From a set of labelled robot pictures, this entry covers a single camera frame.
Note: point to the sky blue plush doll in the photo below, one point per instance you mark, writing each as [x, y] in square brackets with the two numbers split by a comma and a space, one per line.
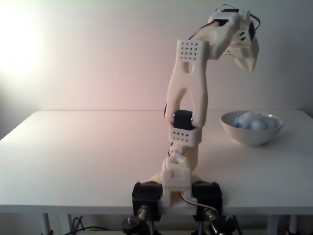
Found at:
[254, 122]

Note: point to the white ceramic bowl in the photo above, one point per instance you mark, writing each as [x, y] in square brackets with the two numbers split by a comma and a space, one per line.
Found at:
[252, 137]

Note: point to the black table clamp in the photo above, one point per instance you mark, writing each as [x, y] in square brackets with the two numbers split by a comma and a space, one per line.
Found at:
[146, 195]
[207, 195]

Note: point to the white table leg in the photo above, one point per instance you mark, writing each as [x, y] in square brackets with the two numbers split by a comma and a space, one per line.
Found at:
[65, 224]
[46, 224]

